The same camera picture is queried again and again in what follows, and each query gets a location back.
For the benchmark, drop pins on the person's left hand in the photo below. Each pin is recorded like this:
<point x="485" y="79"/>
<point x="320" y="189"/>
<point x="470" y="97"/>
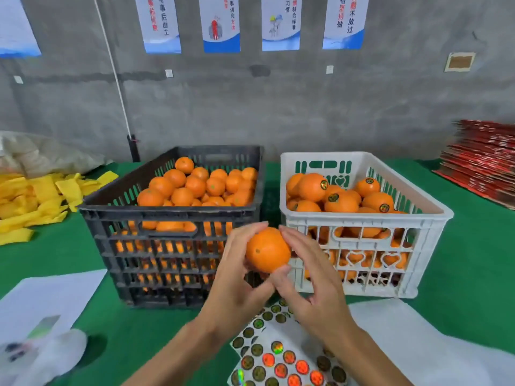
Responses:
<point x="229" y="297"/>

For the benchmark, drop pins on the person's right hand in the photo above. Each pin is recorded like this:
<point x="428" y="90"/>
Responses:
<point x="326" y="301"/>

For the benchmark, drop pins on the single orange fruit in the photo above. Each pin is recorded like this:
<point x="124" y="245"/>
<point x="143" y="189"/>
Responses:
<point x="268" y="250"/>

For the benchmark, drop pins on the holographic sticker sheet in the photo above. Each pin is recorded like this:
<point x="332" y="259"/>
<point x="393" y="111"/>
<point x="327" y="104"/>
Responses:
<point x="278" y="362"/>

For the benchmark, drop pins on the heap of labelled oranges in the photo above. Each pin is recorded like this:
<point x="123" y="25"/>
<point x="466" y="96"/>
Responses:
<point x="312" y="187"/>

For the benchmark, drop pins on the pile of oranges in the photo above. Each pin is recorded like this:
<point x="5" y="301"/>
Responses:
<point x="173" y="193"/>

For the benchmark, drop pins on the white plastic crate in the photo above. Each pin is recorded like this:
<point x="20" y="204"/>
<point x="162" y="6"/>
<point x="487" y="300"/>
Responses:
<point x="426" y="217"/>

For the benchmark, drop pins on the black plastic crate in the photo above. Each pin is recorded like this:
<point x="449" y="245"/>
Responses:
<point x="96" y="213"/>

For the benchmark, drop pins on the white backing sheet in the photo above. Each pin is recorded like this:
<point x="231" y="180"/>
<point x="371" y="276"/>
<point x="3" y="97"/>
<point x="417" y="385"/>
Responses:
<point x="434" y="349"/>

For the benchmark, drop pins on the green felt table cover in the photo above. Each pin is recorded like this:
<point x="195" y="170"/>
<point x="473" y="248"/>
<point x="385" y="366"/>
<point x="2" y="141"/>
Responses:
<point x="475" y="269"/>

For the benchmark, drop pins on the white printed paper sheet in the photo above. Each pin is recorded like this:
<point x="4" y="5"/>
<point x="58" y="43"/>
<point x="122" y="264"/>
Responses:
<point x="48" y="297"/>

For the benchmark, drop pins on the white handheld controller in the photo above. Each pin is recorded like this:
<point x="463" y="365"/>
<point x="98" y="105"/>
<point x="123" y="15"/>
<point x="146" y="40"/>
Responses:
<point x="48" y="357"/>

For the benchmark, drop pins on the stack of red cardboard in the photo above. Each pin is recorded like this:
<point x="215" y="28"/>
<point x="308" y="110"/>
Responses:
<point x="479" y="160"/>

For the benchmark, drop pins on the pile of yellow bags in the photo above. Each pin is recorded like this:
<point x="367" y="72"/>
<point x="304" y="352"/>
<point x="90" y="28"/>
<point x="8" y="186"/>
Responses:
<point x="32" y="201"/>

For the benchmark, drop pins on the beige woven sack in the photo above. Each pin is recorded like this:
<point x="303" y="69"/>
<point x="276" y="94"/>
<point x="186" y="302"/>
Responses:
<point x="44" y="152"/>

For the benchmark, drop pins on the white pole with black base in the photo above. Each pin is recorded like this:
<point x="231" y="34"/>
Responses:
<point x="113" y="72"/>

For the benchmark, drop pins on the white notice with blue border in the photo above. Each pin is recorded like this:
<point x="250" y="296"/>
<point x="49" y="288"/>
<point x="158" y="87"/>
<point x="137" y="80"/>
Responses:
<point x="16" y="26"/>

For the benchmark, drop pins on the blue white wall poster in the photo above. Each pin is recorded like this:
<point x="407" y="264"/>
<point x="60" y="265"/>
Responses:
<point x="219" y="24"/>
<point x="346" y="21"/>
<point x="158" y="24"/>
<point x="281" y="22"/>

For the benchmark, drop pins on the beige wall plate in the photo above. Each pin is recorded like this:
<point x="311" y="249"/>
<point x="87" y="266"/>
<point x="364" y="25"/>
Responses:
<point x="459" y="62"/>

